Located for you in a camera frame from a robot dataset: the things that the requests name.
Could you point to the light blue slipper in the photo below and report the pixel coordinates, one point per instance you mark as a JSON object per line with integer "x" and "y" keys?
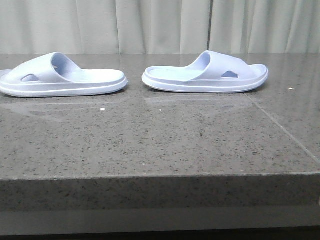
{"x": 211, "y": 72}
{"x": 55, "y": 75}

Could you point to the pale green curtain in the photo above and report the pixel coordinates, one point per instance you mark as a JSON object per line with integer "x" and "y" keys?
{"x": 159, "y": 26}

